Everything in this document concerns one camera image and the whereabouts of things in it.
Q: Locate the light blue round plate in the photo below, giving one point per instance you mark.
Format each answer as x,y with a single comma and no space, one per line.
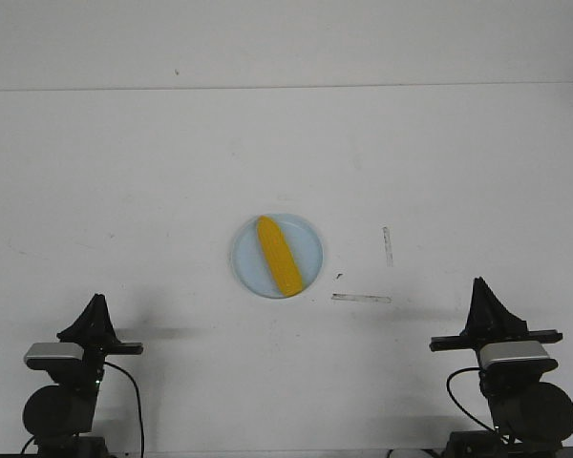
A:
248,262

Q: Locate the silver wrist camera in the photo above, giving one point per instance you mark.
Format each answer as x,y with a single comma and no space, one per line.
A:
509,353
44,356

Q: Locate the yellow toy corn cob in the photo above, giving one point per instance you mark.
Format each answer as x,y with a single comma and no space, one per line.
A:
279,259

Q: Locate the horizontal clear tape strip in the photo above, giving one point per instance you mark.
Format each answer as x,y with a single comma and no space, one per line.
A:
360,298

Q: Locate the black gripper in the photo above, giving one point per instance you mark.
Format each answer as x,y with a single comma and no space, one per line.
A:
501,321
82,330

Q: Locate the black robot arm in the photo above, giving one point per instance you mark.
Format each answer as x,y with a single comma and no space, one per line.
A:
59,417
530,417

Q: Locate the vertical clear tape strip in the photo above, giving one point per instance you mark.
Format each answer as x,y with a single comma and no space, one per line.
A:
388,245

